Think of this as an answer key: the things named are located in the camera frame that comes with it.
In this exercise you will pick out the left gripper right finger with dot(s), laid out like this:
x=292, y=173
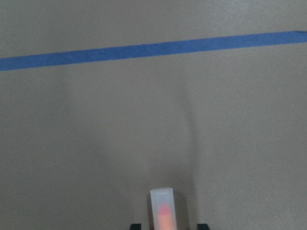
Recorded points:
x=202, y=226

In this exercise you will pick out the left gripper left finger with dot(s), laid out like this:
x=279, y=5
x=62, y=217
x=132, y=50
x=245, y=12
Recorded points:
x=136, y=226

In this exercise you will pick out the orange highlighter pen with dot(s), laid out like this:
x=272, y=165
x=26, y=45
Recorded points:
x=163, y=209

